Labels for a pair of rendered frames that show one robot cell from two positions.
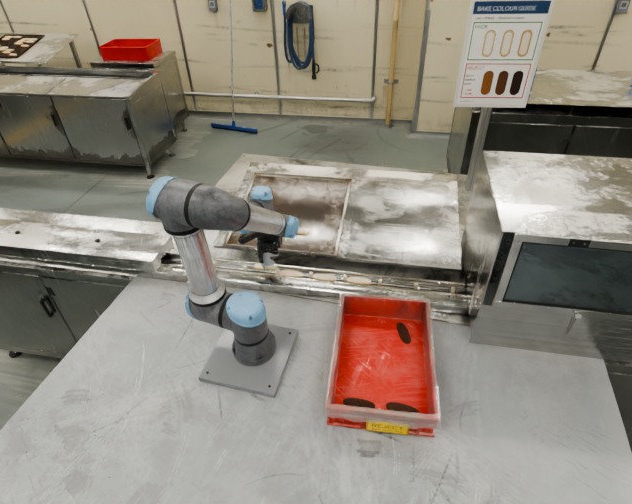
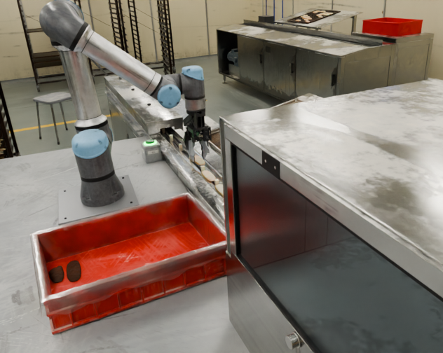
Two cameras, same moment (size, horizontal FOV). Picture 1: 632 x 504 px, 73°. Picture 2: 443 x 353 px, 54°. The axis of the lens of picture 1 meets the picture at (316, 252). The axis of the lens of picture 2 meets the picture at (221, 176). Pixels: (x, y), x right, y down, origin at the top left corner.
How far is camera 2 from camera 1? 1.38 m
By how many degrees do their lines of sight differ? 49
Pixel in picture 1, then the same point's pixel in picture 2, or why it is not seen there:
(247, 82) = not seen: outside the picture
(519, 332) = (258, 336)
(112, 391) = (33, 174)
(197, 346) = not seen: hidden behind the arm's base
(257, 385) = (64, 213)
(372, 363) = (134, 260)
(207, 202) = (45, 9)
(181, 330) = not seen: hidden behind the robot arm
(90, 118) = (312, 70)
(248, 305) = (87, 138)
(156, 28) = (435, 14)
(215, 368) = (71, 192)
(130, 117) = (337, 74)
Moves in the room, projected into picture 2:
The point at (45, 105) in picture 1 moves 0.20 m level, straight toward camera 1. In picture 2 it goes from (291, 54) to (286, 58)
